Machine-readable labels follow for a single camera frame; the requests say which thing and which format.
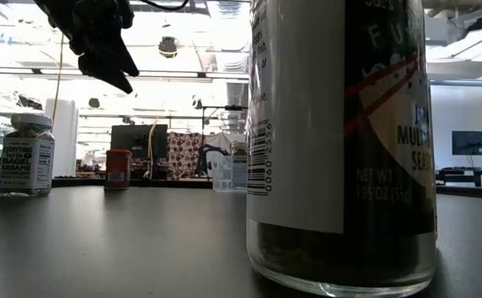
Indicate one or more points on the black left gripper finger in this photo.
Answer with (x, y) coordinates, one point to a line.
(108, 74)
(121, 60)

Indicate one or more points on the red spice tin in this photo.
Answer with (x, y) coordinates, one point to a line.
(117, 165)

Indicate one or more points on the white-lid bagel seasoning jar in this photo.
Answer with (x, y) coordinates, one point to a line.
(26, 161)
(239, 165)

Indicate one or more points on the brown-lid furikake seasoning jar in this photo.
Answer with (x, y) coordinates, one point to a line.
(299, 124)

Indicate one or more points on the black background robot arm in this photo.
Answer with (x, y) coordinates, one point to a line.
(203, 159)

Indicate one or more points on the small black ceiling fixture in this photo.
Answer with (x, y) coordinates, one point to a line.
(197, 103)
(94, 102)

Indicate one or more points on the long ceiling light bar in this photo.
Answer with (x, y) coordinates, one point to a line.
(162, 74)

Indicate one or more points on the black computer monitor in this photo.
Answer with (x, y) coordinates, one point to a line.
(133, 140)

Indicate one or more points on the white pillar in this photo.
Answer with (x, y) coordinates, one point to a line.
(65, 136)

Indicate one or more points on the red patterned cloth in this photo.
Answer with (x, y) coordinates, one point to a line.
(183, 153)

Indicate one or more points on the white cloth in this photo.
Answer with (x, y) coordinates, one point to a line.
(220, 140)

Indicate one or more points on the clear plastic bin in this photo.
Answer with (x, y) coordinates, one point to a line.
(220, 178)

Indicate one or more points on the black bench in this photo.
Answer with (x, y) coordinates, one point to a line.
(466, 171)

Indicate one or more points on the black dome ceiling camera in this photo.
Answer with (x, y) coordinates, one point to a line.
(167, 46)

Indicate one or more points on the silver ventilation duct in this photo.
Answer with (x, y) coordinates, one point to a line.
(237, 99)

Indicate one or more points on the dark wall screen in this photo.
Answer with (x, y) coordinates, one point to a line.
(469, 142)

